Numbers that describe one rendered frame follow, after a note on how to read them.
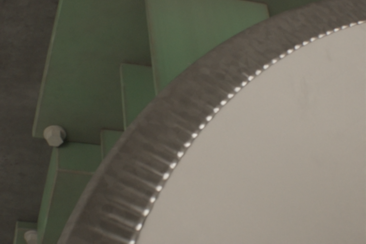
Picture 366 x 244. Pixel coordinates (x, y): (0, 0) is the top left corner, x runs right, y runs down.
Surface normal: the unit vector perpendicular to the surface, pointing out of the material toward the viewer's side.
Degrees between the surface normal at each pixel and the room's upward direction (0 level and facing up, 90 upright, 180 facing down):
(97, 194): 89
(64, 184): 0
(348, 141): 90
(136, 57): 0
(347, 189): 90
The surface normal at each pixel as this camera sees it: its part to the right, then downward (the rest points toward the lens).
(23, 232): 0.11, 0.72
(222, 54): 0.24, -0.70
